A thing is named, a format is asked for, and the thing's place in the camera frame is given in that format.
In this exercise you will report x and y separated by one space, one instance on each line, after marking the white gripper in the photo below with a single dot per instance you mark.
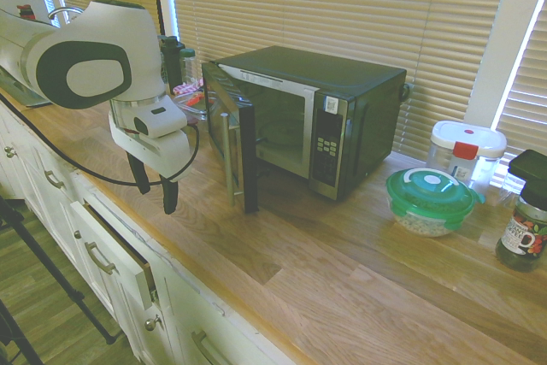
171 155

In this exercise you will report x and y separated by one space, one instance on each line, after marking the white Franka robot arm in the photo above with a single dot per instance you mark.
98 27

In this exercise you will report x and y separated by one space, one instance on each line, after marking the black steel microwave body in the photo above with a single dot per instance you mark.
363 125

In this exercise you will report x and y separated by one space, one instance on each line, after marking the white open drawer front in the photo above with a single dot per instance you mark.
111 254

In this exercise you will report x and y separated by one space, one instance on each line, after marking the red checkered cloth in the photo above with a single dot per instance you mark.
184 89

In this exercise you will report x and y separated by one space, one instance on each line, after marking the clear jar green lid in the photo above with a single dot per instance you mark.
188 66

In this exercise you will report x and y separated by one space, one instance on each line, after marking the black shaker bottle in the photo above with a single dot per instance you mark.
172 61

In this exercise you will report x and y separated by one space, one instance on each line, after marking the chrome arched faucet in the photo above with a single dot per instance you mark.
64 9

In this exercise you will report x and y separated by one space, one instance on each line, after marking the red bottle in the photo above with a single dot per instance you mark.
25 11

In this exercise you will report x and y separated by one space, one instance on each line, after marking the wide beige window blind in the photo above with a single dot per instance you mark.
342 10

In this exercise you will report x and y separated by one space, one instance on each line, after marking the round green lid food container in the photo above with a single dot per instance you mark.
427 194

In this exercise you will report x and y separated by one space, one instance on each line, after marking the clear container white lid red latch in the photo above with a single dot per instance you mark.
466 136

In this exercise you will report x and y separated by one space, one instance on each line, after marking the clear plastic container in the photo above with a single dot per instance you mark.
509 190

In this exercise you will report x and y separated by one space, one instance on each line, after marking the instant coffee jar black lid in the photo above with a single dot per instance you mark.
523 228

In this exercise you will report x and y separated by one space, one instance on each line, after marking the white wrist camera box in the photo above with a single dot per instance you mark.
164 119

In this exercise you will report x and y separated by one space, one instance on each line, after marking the black camera tripod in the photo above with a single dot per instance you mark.
51 269

